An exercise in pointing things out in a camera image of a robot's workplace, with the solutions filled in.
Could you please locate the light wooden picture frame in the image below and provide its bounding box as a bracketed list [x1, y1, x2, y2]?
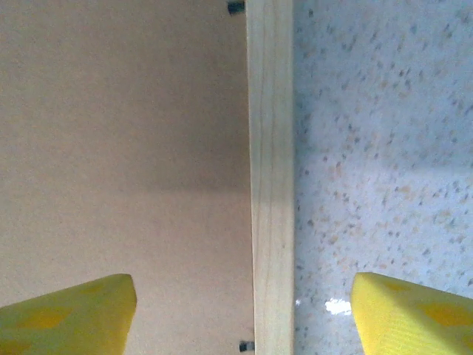
[227, 0, 296, 355]

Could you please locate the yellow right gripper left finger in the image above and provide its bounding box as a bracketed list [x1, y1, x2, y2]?
[0, 273, 139, 355]

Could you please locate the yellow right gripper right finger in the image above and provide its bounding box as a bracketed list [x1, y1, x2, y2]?
[350, 271, 473, 355]

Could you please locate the brown backing board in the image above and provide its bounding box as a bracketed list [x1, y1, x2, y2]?
[0, 0, 256, 355]

